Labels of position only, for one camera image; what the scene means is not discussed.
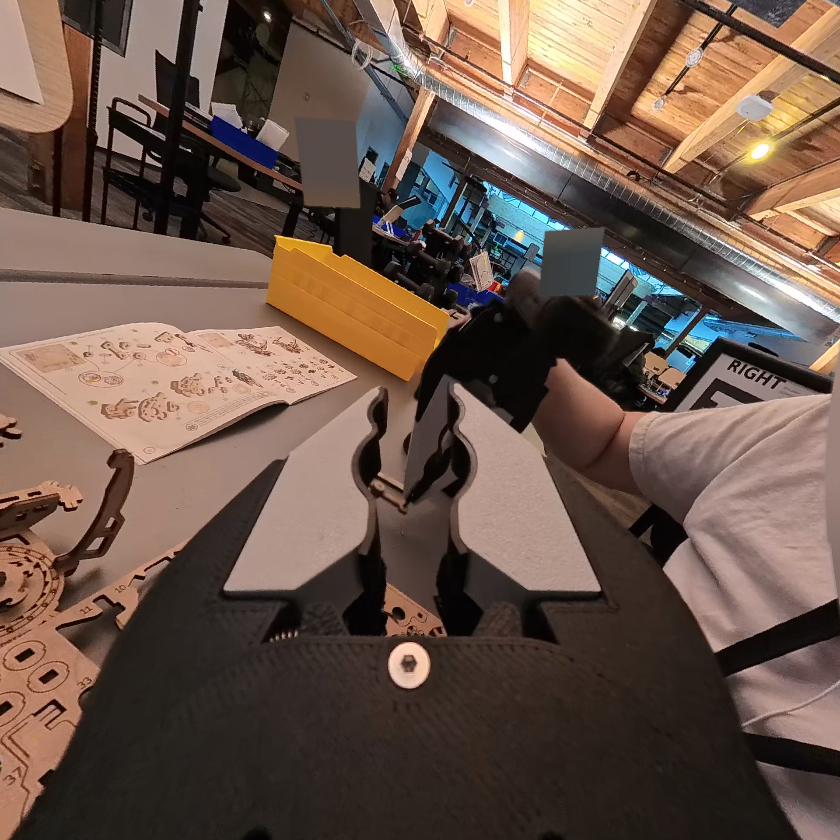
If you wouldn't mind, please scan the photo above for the wooden model assembly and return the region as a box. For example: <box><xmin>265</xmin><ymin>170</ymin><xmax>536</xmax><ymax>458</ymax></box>
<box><xmin>0</xmin><ymin>413</ymin><xmax>136</xmax><ymax>648</ymax></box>

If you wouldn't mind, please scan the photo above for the light wooden board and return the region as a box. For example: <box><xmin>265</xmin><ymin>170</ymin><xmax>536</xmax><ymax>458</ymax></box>
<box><xmin>0</xmin><ymin>0</ymin><xmax>74</xmax><ymax>133</ymax></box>

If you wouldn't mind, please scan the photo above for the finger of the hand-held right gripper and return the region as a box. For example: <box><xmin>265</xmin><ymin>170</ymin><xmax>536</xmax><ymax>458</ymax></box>
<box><xmin>402</xmin><ymin>374</ymin><xmax>460</xmax><ymax>506</ymax></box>

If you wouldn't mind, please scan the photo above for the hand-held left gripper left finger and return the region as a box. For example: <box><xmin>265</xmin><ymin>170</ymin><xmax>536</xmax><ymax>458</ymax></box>
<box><xmin>223</xmin><ymin>386</ymin><xmax>389</xmax><ymax>636</ymax></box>

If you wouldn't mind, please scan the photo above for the dumbbell rack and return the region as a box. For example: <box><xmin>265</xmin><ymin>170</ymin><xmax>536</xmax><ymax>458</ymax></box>
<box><xmin>386</xmin><ymin>220</ymin><xmax>475</xmax><ymax>311</ymax></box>

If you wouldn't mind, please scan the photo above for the black metal pole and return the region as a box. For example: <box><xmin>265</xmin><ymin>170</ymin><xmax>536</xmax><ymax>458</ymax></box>
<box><xmin>154</xmin><ymin>0</ymin><xmax>202</xmax><ymax>241</ymax></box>

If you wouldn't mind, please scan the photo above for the person's right forearm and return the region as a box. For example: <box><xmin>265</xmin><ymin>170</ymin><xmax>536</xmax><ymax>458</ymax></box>
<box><xmin>530</xmin><ymin>360</ymin><xmax>654</xmax><ymax>494</ymax></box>

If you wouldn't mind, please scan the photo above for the open instruction booklet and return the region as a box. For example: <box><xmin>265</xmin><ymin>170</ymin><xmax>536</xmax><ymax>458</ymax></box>
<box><xmin>0</xmin><ymin>322</ymin><xmax>359</xmax><ymax>466</ymax></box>

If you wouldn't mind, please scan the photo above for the black framed marker sign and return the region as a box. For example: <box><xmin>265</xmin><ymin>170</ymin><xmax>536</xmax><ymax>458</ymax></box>
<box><xmin>663</xmin><ymin>337</ymin><xmax>836</xmax><ymax>416</ymax></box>

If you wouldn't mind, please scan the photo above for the black office chair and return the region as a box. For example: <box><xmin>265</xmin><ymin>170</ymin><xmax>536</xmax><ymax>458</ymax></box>
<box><xmin>101</xmin><ymin>97</ymin><xmax>243</xmax><ymax>241</ymax></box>

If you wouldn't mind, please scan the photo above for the brown office desk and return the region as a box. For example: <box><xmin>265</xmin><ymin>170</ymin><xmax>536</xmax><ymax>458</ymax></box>
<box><xmin>138</xmin><ymin>95</ymin><xmax>307</xmax><ymax>225</ymax></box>

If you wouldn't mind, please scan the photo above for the wooden sheet with round parts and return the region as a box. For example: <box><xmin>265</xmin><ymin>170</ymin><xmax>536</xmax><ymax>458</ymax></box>
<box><xmin>0</xmin><ymin>537</ymin><xmax>199</xmax><ymax>840</ymax></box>

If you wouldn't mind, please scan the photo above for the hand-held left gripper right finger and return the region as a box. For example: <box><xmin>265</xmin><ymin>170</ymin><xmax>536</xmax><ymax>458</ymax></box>
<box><xmin>435</xmin><ymin>382</ymin><xmax>602</xmax><ymax>636</ymax></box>

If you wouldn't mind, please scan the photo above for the printed paper poster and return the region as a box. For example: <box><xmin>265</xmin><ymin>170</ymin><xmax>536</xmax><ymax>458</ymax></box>
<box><xmin>0</xmin><ymin>0</ymin><xmax>44</xmax><ymax>104</ymax></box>

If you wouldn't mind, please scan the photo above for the blue plastic bin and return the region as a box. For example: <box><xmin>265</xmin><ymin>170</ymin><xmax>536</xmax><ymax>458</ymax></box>
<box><xmin>210</xmin><ymin>115</ymin><xmax>280</xmax><ymax>169</ymax></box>

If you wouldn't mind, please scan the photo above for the black shoulder strap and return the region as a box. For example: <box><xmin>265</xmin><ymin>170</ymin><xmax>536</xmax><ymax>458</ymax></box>
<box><xmin>714</xmin><ymin>599</ymin><xmax>840</xmax><ymax>678</ymax></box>

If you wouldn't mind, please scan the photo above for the person's right hand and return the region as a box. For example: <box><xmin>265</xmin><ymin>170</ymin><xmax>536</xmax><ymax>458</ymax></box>
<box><xmin>545</xmin><ymin>294</ymin><xmax>657</xmax><ymax>391</ymax></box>

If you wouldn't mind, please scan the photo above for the yellow plastic bin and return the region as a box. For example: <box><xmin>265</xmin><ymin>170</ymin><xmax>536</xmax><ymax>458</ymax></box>
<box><xmin>266</xmin><ymin>235</ymin><xmax>451</xmax><ymax>382</ymax></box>

